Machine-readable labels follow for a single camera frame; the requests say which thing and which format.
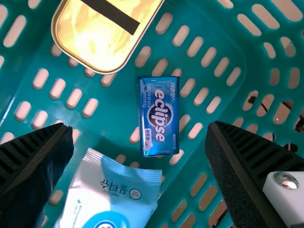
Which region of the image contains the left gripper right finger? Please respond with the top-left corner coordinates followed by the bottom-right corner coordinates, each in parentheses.
top-left (205, 120), bottom-right (304, 228)

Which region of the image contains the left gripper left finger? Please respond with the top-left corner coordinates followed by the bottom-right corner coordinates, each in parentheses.
top-left (0, 122), bottom-right (75, 228)

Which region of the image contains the blue box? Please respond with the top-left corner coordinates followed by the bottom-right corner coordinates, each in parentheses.
top-left (136, 76), bottom-right (181, 158)

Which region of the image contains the teal shopping basket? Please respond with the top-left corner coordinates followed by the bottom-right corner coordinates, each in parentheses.
top-left (0, 0), bottom-right (304, 228)

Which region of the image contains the white and blue packet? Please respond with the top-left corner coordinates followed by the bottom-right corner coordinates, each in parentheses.
top-left (53, 147), bottom-right (163, 228)

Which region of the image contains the gold rectangular tin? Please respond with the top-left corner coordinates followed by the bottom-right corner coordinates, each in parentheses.
top-left (51, 0), bottom-right (165, 76)

